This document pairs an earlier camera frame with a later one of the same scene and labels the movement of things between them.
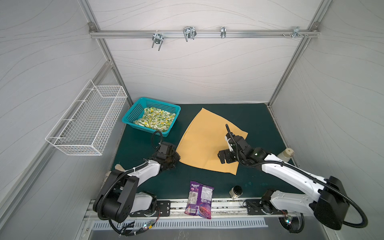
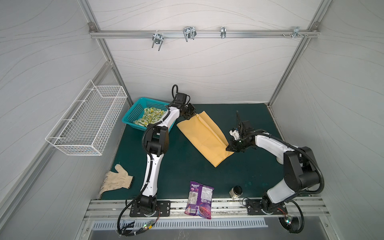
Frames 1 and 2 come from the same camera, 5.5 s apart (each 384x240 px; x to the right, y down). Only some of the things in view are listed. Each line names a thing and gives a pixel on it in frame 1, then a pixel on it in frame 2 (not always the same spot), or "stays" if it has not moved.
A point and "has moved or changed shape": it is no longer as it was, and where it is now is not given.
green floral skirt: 156,119 stays
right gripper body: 229,154 -> 241,133
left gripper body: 171,160 -> 188,110
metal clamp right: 223,32 stays
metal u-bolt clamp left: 157,38 stays
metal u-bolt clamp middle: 189,32 stays
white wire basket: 83,130 stays
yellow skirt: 199,146 has moved or changed shape
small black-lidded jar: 235,192 stays
